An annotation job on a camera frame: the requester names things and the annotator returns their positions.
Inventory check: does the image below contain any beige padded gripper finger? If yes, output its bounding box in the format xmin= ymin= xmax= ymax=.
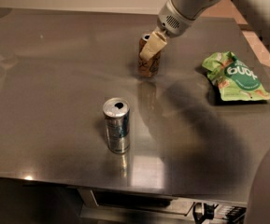
xmin=140 ymin=31 xmax=167 ymax=61

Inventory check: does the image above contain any orange soda can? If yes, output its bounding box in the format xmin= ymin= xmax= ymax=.
xmin=137 ymin=34 xmax=161 ymax=77

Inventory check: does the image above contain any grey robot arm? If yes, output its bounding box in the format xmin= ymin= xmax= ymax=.
xmin=140 ymin=0 xmax=270 ymax=224

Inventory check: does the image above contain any silver blue energy drink can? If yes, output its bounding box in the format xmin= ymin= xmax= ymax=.
xmin=103 ymin=97 xmax=130 ymax=154

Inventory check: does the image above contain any green snack bag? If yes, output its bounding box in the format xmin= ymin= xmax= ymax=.
xmin=202 ymin=51 xmax=270 ymax=102

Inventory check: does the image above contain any drawer under table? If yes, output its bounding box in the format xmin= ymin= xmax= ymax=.
xmin=78 ymin=187 xmax=194 ymax=224

